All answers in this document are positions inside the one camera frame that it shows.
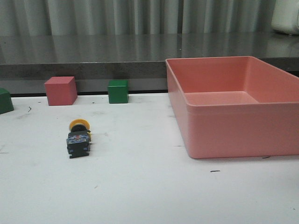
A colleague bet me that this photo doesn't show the yellow push button switch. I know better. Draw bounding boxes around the yellow push button switch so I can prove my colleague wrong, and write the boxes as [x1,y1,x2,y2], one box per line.
[66,119,92,159]

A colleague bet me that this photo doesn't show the green cube block centre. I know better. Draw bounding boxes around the green cube block centre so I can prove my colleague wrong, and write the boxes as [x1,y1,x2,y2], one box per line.
[108,80,128,104]

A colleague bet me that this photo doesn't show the green cube block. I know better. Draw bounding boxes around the green cube block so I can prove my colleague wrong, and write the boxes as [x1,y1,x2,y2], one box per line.
[108,80,128,104]
[0,88,14,114]

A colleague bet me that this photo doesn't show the pink plastic bin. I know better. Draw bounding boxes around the pink plastic bin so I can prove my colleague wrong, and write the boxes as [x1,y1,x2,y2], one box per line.
[166,56,299,159]

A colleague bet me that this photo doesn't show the pink cube block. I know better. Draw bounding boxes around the pink cube block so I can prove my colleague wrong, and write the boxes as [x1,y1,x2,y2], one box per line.
[44,77,78,106]

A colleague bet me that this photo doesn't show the green cube block left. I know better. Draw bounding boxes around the green cube block left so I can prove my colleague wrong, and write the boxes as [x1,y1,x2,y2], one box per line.
[0,88,14,114]

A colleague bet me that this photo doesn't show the grey curtain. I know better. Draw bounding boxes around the grey curtain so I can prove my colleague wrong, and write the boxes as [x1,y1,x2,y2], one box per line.
[0,0,275,36]

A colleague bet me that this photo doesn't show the white appliance in background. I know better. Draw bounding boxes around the white appliance in background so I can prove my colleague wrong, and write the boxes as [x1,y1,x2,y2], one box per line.
[271,0,299,35]

